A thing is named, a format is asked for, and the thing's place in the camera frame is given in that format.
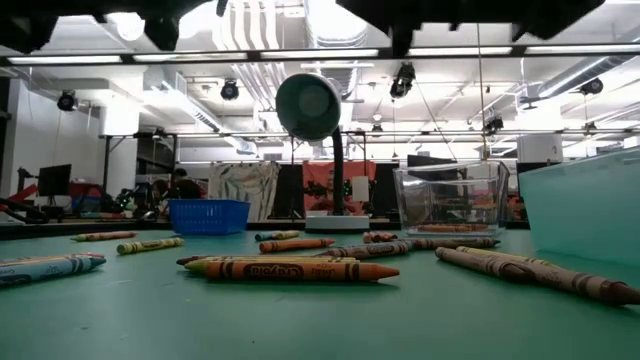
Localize black overhead light bar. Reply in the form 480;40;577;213
0;45;640;67

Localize black ceiling spotlight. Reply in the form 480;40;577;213
56;88;80;113
482;114;505;135
388;61;417;100
578;76;605;97
219;78;241;102

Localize white cylinder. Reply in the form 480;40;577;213
516;133;565;164

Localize black monitor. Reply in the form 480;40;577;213
37;163;73;198

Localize clear plastic container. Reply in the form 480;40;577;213
392;159;511;238

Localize white desk lamp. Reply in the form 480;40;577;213
274;73;372;234

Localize white paper sign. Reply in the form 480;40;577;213
351;174;370;204

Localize person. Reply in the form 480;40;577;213
168;167;204;201

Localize teal plastic bin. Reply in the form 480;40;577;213
517;148;640;267

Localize red hanging cloth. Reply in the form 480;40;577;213
301;159;378;212

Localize red-brown crayon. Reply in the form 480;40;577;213
433;245;536;282
413;236;502;252
519;263;640;307

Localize blue plastic basket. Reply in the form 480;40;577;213
167;198;252;237

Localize patterned hanging cloth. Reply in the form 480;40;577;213
207;162;281;222

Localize green table mat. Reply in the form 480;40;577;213
0;227;640;360

